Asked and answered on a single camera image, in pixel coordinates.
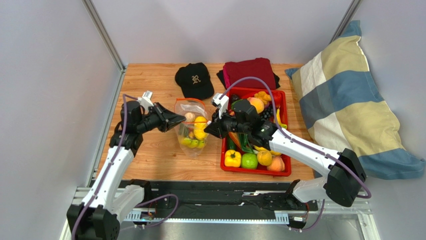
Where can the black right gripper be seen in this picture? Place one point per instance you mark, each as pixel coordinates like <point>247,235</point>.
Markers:
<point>223,123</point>

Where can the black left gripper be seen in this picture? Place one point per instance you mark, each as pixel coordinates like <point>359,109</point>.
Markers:
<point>170,118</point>

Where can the yellow mango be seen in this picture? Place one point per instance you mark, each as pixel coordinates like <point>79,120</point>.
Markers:
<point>200,123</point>

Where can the clear orange zip top bag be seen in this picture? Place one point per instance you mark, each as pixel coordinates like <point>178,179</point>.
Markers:
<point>186,129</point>

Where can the yellow banana bunch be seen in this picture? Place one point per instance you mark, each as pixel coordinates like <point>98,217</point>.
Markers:
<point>192,143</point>

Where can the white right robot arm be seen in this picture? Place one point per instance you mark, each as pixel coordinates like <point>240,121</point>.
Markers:
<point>342,174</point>

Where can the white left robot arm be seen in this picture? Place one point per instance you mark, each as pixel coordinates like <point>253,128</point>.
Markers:
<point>100,214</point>

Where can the white garlic bulb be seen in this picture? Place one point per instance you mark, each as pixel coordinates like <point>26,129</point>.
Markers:
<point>190,117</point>

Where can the green cucumber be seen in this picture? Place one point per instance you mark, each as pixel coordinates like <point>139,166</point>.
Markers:
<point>230,144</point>

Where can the yellow bell pepper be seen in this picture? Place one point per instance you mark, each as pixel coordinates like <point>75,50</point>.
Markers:
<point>232,158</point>

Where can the red plastic tray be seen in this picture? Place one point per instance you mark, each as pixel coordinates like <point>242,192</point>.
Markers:
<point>280,102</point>

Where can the black embroidered baseball cap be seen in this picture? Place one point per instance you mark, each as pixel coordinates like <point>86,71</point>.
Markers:
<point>195,81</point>

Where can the green lime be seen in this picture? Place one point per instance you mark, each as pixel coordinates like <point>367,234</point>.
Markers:
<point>249,161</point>

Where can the large orange peach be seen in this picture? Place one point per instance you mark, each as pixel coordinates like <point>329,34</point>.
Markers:
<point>257,103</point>

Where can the dark purple grapes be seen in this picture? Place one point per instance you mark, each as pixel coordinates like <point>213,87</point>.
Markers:
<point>268,113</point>

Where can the orange fruit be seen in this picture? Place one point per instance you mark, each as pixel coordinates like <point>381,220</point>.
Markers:
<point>264,158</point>

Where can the small yellow banana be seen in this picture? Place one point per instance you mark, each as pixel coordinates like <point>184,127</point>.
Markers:
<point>279,119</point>

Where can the peach at tray corner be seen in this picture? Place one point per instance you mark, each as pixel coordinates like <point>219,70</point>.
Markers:
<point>277,165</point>

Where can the folded dark red cloth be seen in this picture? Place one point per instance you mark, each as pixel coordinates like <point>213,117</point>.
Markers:
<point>259,67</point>

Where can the striped blue yellow pillow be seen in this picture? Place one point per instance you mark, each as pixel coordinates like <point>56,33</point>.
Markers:
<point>342,108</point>

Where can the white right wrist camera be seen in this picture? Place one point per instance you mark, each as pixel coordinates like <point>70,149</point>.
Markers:
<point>220,101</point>

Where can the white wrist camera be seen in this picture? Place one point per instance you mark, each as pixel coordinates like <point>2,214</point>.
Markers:
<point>145,101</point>
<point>220,101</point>

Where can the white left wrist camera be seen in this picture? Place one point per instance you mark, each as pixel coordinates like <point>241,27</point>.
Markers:
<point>145,101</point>

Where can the black mounting base rail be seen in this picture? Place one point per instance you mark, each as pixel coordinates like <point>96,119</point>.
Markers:
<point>215,200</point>

